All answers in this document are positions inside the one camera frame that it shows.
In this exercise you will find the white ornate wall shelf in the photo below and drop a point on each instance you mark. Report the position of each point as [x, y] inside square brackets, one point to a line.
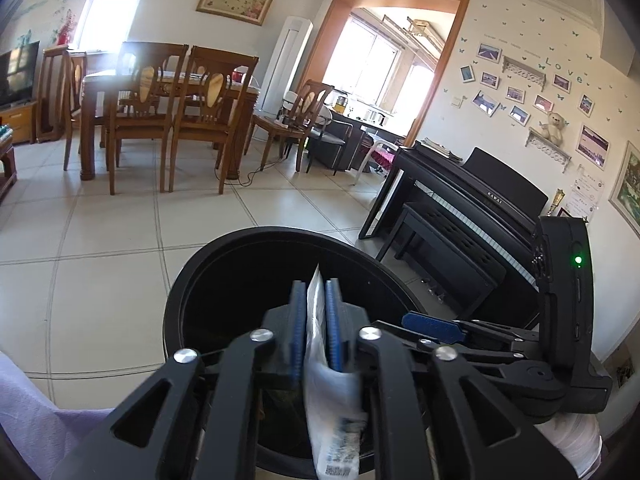
[547, 150]
[525, 70]

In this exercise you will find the person's right forearm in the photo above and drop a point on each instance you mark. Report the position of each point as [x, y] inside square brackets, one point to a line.
[575, 445]

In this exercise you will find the purple printed blanket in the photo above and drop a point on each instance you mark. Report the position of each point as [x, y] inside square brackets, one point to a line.
[30, 420]

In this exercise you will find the black flat television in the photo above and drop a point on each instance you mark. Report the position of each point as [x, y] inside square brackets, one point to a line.
[17, 72]

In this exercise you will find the wooden dining table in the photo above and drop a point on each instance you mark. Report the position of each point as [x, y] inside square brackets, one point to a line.
[95, 95]

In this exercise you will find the white standing air conditioner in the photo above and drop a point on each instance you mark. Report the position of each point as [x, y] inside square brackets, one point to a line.
[285, 65]

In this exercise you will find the red pot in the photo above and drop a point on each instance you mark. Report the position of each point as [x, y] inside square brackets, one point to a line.
[238, 76]

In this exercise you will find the white paper notices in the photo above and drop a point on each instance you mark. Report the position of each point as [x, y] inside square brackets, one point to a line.
[586, 192]

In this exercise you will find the framed landscape painting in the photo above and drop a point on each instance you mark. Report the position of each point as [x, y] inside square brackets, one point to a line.
[629, 190]

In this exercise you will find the white plastic chair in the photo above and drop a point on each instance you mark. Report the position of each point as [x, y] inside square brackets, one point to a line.
[370, 155]

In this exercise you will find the black upright piano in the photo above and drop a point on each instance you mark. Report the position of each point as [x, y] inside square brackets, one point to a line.
[480, 185]

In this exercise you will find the gold trophy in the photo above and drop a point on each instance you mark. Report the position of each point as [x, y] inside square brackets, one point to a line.
[556, 202]

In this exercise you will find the red hanging decoration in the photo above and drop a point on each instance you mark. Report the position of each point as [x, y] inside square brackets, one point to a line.
[66, 30]

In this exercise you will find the wooden television stand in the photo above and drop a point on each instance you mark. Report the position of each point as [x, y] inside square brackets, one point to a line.
[20, 122]

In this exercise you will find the stack of books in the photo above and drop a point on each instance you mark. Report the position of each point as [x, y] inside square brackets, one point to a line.
[440, 147]

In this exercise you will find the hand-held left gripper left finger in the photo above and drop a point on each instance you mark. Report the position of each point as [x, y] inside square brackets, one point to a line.
[298, 320]

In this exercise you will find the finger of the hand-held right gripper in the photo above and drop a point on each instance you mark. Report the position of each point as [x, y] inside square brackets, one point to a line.
[490, 352]
[432, 327]

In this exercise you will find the black round bin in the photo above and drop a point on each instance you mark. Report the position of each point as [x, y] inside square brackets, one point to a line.
[225, 280]

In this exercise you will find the white light switch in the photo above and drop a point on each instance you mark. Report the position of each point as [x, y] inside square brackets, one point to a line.
[457, 102]

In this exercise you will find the wooden doorway frame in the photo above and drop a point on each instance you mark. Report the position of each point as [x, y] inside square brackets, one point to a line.
[325, 35]

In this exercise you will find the white plastic wrapper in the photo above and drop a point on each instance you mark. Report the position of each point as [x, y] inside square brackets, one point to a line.
[330, 410]

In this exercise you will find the bright glass window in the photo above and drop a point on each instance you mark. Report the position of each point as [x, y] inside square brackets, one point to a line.
[107, 15]

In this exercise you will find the group of wall photos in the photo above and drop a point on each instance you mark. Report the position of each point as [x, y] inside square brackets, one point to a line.
[592, 145]

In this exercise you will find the ceiling clothes drying rack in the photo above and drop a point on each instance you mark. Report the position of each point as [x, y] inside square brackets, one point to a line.
[415, 27]

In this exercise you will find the dark grey armchair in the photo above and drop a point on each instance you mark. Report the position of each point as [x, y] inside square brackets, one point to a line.
[332, 145]

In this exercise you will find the wooden coffee table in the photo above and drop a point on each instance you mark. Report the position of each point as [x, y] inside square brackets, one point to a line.
[6, 170]

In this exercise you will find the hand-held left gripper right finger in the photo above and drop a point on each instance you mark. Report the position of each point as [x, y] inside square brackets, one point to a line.
[332, 325]

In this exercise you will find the black piano bench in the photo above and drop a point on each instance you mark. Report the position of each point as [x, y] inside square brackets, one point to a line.
[450, 240]

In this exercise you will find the cream teddy bear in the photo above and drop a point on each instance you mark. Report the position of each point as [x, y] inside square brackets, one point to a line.
[554, 127]

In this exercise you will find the wooden dining chair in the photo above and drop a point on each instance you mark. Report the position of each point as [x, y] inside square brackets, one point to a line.
[145, 125]
[50, 90]
[67, 100]
[305, 105]
[210, 127]

